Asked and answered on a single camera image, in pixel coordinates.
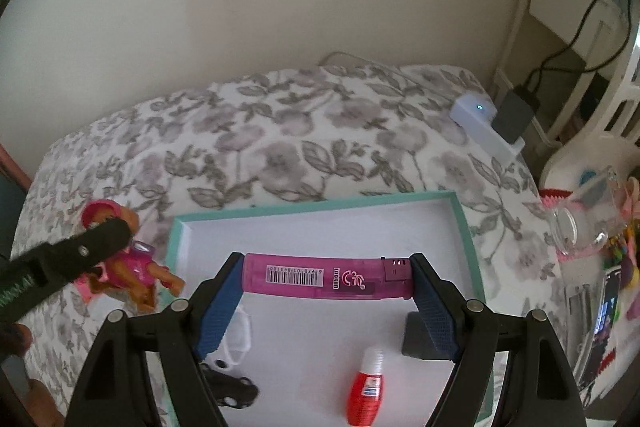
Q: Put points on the teal white box tray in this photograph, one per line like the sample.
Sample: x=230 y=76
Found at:
x=350 y=227

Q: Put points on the red glue bottle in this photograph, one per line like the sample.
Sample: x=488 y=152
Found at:
x=365 y=389

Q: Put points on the colourful plastic toy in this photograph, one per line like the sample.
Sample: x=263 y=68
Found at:
x=631 y=227

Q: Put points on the clear glass jar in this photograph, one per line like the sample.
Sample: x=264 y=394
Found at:
x=582 y=222

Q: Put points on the white power strip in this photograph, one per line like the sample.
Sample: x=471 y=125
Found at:
x=472 y=117

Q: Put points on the white wooden furniture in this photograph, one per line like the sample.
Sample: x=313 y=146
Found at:
x=550 y=12

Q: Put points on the pink toy pup figure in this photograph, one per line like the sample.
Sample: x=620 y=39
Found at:
x=127 y=274

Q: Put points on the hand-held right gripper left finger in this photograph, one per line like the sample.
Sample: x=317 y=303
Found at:
x=220 y=304

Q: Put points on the floral grey white blanket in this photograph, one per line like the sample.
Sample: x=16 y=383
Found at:
x=300 y=142

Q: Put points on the long pink lighter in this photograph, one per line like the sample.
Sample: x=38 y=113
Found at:
x=310 y=277

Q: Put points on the black charger plug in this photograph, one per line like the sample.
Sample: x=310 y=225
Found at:
x=415 y=338

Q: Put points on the white wristband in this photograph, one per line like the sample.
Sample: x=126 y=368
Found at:
x=237 y=337

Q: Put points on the black toy car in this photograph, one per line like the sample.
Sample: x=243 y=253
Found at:
x=235 y=389

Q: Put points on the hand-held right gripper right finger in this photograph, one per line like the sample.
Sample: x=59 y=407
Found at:
x=435 y=312

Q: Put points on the black power adapter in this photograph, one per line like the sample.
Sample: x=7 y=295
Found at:
x=515 y=114

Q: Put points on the person's left hand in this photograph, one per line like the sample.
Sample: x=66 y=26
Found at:
x=15 y=337

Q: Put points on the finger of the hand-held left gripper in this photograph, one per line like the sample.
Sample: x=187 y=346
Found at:
x=80 y=252

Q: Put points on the black smartphone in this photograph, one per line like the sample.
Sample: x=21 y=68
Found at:
x=607 y=302

